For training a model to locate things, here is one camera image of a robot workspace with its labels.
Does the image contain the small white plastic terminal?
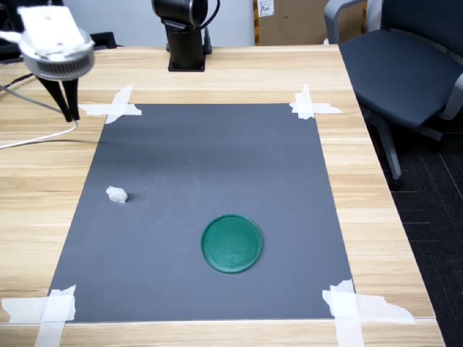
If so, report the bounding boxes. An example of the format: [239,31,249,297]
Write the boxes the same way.
[106,185,130,205]

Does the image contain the round green lid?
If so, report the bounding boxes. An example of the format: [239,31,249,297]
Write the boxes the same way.
[200,213,264,275]

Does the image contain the white masking tape strip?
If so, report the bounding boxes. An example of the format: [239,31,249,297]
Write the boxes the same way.
[288,83,344,121]
[321,278,417,347]
[78,84,143,126]
[1,284,77,347]

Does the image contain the black table clamp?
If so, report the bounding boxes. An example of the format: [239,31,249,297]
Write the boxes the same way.
[88,31,119,50]

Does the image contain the dark grey mat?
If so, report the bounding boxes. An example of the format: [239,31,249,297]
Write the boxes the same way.
[48,103,357,324]

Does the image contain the brown cardboard box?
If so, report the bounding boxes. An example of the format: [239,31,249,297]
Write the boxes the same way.
[254,0,367,46]

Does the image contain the dark grey office chair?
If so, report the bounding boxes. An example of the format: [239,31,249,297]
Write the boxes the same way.
[323,0,463,192]

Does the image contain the white camera cable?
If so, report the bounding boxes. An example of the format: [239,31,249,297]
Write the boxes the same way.
[0,119,80,150]

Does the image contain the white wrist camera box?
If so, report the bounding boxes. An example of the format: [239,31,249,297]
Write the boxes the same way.
[16,5,96,82]

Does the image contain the black arm base cable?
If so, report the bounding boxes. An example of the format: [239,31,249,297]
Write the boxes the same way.
[200,0,221,55]

